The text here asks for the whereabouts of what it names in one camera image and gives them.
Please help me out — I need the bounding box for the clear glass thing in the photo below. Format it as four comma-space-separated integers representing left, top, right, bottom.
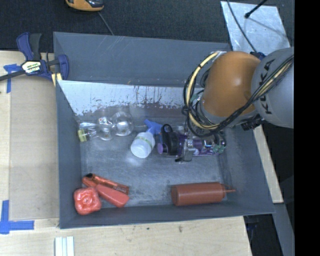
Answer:
96, 116, 116, 142

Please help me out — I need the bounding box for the black and purple object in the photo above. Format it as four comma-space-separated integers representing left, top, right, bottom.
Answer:
156, 123, 188, 157

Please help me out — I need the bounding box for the red-brown squeeze bottle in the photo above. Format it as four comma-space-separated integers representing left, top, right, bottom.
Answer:
170, 181, 237, 207

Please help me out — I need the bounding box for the orange-red rose-shaped toy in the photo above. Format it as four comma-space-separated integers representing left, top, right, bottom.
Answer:
72, 187, 103, 216

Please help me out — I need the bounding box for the grey metal bin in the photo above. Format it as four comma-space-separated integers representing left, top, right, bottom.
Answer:
52, 31, 276, 230

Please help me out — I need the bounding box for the white and blue spray bottle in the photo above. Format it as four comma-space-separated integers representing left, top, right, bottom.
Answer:
130, 118, 164, 159

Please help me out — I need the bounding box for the clear plastic bottle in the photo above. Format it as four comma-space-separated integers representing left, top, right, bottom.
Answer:
77, 121, 99, 144

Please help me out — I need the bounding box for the orange-red plastic bottle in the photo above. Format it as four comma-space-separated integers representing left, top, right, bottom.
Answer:
95, 183, 130, 209

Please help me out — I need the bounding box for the round clear glass jar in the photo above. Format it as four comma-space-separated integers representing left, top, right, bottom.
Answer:
110, 110, 135, 137

